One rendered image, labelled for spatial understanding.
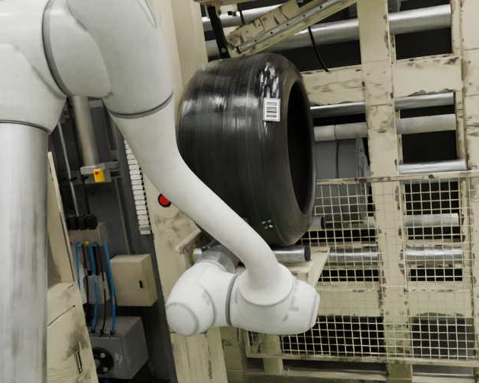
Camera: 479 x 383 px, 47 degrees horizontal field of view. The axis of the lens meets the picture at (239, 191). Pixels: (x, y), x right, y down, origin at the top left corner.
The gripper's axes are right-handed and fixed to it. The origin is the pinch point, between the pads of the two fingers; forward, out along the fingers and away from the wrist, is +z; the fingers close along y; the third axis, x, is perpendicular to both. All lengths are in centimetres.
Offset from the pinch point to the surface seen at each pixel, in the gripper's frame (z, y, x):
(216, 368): 17, 24, 57
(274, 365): 66, 21, 94
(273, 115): 8.1, -10.3, -26.1
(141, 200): 21.1, 38.7, -1.2
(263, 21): 66, 3, -45
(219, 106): 8.9, 3.5, -29.7
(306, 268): 10.1, -12.4, 17.3
